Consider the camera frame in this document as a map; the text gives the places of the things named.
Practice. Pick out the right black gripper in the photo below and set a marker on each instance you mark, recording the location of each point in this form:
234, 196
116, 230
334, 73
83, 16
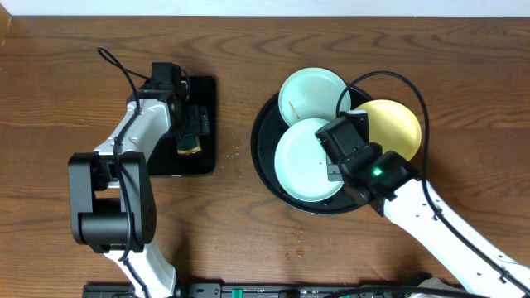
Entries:
333, 172

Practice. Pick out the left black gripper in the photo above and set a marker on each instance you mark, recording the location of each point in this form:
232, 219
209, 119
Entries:
195, 120

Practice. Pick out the yellow green sponge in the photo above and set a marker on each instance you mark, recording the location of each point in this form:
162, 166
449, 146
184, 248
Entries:
189, 146

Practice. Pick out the light blue plate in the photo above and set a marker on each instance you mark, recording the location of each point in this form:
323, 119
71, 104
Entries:
300, 163
310, 93

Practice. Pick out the yellow plate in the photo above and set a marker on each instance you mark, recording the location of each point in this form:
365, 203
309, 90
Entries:
393, 126

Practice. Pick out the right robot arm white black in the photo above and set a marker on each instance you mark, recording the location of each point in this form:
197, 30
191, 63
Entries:
397, 191

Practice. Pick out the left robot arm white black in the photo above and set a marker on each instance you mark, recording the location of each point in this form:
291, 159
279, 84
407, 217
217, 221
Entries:
169, 129

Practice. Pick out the black square tray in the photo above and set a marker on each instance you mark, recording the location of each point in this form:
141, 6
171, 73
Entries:
165, 160

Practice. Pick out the black round tray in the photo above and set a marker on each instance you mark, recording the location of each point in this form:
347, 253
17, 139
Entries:
267, 131

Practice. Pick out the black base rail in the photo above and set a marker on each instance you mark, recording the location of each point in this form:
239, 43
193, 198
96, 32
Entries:
216, 290

